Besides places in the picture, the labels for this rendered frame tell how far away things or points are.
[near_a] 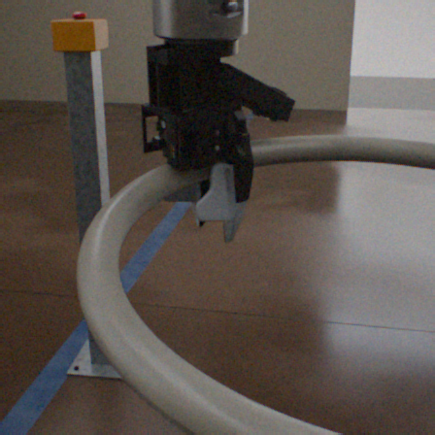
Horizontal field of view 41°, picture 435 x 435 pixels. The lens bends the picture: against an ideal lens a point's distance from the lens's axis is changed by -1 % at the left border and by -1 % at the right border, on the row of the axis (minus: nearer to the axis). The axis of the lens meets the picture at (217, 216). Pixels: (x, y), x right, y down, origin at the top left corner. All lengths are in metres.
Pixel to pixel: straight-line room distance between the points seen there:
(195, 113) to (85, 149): 1.15
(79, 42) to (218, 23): 1.11
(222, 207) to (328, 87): 5.97
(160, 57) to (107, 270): 0.23
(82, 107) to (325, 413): 1.12
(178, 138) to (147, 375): 0.29
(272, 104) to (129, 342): 0.36
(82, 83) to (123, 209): 1.19
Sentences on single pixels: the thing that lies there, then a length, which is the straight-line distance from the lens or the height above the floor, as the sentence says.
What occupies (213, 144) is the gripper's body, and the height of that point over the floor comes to 0.99.
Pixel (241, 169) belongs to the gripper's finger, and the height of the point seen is 0.97.
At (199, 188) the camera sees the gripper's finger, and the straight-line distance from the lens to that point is 0.65.
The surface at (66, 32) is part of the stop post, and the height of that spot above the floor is 1.05.
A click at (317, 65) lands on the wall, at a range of 6.52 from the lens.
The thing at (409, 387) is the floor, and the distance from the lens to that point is 1.96.
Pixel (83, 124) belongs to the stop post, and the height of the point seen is 0.80.
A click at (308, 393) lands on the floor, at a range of 1.87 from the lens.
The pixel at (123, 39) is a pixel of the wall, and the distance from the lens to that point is 6.91.
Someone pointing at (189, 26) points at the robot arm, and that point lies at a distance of 0.54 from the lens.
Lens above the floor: 1.13
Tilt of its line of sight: 20 degrees down
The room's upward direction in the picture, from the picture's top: straight up
